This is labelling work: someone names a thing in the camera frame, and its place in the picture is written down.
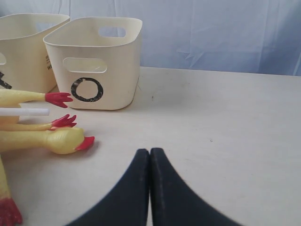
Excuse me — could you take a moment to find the cream bin marked O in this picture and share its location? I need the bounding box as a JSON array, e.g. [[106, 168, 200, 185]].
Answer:
[[43, 17, 143, 110]]

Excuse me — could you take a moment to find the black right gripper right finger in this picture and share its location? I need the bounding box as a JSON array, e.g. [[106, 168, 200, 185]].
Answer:
[[150, 148, 239, 226]]

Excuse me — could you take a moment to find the headless rubber chicken rear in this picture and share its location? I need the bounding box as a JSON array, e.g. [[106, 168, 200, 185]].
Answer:
[[0, 89, 76, 131]]

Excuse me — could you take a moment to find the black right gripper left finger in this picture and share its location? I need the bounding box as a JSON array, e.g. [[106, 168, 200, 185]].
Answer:
[[68, 149, 150, 226]]

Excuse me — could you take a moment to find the whole yellow rubber chicken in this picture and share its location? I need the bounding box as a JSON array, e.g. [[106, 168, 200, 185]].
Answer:
[[0, 128, 95, 155]]

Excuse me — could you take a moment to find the cream bin marked X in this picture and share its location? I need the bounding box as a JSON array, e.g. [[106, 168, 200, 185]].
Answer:
[[0, 13, 70, 93]]

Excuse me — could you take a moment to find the rubber chicken head with tube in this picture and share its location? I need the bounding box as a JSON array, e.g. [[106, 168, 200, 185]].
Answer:
[[0, 108, 50, 116]]

